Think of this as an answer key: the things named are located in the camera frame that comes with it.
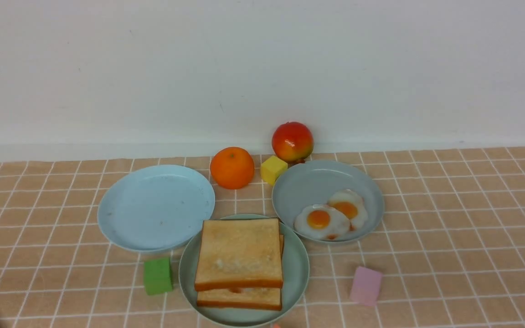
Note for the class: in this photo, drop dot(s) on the toast slice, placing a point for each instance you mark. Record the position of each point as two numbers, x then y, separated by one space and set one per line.
260 298
239 254

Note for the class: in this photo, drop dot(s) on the yellow cube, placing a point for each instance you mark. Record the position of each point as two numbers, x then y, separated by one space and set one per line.
272 168

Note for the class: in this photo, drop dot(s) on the orange fruit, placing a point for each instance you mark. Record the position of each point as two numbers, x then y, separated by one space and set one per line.
232 168

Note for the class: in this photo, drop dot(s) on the red yellow apple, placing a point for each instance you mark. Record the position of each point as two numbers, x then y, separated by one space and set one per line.
293 142

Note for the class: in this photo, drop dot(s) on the grey-blue right plate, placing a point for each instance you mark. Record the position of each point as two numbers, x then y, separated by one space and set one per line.
314 182

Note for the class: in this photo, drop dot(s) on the mint green centre plate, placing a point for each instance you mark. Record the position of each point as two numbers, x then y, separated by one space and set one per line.
296 268

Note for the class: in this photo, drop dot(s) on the light blue left plate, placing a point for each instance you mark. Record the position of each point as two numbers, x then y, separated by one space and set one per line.
156 209

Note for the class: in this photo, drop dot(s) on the green cube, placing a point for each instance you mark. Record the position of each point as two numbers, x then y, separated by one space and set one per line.
157 276

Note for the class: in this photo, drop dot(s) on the pink cube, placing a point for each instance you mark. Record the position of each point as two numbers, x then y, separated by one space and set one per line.
366 286

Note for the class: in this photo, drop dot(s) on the checkered tan tablecloth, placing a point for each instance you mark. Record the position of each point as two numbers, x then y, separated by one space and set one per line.
451 247

